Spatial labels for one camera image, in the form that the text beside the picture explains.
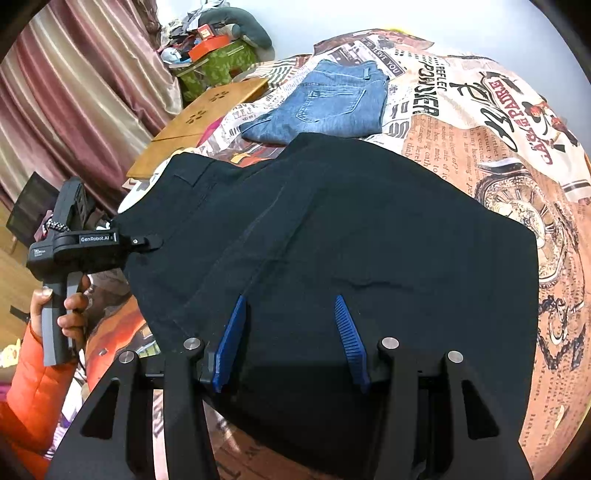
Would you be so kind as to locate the blue jeans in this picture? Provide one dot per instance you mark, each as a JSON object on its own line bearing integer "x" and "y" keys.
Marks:
{"x": 332, "y": 106}

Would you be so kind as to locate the black pants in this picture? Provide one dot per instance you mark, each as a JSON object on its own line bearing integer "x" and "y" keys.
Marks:
{"x": 369, "y": 230}

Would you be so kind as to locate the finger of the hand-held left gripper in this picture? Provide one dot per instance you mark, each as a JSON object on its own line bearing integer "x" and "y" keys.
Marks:
{"x": 145, "y": 241}

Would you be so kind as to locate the person's left hand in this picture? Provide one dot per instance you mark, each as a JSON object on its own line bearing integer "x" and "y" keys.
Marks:
{"x": 76, "y": 307}

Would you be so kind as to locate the printed blanket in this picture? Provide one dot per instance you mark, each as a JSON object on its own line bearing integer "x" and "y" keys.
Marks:
{"x": 508, "y": 184}

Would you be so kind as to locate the black chair back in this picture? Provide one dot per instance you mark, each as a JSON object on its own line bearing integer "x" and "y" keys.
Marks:
{"x": 27, "y": 203}

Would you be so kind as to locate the wooden lap table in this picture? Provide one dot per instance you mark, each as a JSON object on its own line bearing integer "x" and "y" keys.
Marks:
{"x": 207, "y": 110}

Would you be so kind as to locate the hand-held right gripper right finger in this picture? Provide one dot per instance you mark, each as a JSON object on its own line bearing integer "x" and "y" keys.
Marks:
{"x": 351, "y": 341}

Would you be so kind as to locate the small red box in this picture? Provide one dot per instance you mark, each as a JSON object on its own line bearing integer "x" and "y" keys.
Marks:
{"x": 205, "y": 32}

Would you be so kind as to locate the orange box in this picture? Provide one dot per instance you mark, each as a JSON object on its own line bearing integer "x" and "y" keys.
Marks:
{"x": 210, "y": 46}

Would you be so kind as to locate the pink striped curtain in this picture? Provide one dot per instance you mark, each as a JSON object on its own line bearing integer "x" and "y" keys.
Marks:
{"x": 69, "y": 69}

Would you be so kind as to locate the green storage box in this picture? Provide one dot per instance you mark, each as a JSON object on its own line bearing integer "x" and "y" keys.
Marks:
{"x": 217, "y": 64}

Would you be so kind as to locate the pile of clothes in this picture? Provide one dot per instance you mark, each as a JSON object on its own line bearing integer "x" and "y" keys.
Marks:
{"x": 184, "y": 23}

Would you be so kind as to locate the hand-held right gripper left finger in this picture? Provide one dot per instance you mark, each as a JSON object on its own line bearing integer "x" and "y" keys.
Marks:
{"x": 231, "y": 341}

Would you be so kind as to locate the grey plush pillow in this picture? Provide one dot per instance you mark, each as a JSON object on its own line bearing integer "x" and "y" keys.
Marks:
{"x": 249, "y": 27}

